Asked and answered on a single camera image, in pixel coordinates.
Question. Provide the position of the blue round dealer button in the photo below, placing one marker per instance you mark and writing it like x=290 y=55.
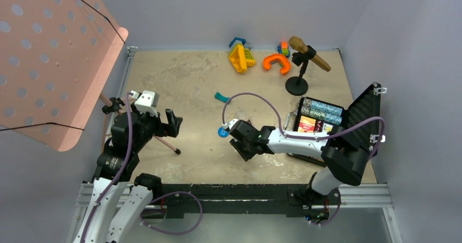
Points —
x=222 y=132

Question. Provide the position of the gold toy microphone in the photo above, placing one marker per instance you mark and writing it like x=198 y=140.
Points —
x=304 y=53

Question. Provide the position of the blue toy house piece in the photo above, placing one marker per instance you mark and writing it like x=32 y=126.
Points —
x=237 y=41

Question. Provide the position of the orange horseshoe toy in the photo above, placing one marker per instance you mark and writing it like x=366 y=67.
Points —
x=277 y=58

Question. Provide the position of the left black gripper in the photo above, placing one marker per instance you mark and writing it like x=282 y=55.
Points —
x=170 y=129

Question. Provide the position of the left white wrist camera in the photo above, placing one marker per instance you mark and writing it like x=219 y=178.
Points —
x=146 y=102

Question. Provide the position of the clear round disc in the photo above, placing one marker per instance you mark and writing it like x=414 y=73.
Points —
x=240 y=114

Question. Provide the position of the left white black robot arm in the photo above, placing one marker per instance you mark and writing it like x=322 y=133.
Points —
x=130 y=132

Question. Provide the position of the teal curved block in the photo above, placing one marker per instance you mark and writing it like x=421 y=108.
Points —
x=218 y=96

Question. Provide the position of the pink perforated music stand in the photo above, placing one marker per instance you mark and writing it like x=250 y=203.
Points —
x=56 y=56

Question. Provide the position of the light blue poker chip stack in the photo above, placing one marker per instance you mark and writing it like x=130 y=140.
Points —
x=332 y=114

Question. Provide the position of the yellow toy basket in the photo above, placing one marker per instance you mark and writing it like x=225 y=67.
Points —
x=241 y=58

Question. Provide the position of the green poker chip stack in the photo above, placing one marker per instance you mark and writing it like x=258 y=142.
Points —
x=317 y=114

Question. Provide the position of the grey poker chip stack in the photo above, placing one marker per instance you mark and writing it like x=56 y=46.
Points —
x=306 y=107

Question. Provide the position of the colourful toy car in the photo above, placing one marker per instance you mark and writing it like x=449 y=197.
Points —
x=283 y=49

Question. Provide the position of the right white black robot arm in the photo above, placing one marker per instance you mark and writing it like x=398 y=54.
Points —
x=345 y=159

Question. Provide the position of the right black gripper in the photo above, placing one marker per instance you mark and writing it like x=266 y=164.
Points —
x=246 y=156

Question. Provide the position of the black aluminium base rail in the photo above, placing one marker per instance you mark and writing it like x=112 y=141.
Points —
x=291 y=200

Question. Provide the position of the blue ace card box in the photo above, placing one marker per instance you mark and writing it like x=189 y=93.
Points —
x=327 y=127

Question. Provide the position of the chrome case handle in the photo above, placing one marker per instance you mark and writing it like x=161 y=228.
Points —
x=290 y=120

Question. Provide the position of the black poker set case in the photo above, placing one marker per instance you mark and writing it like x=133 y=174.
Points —
x=365 y=106

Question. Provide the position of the red Texas Hold'em card box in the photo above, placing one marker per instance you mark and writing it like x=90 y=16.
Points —
x=306 y=125

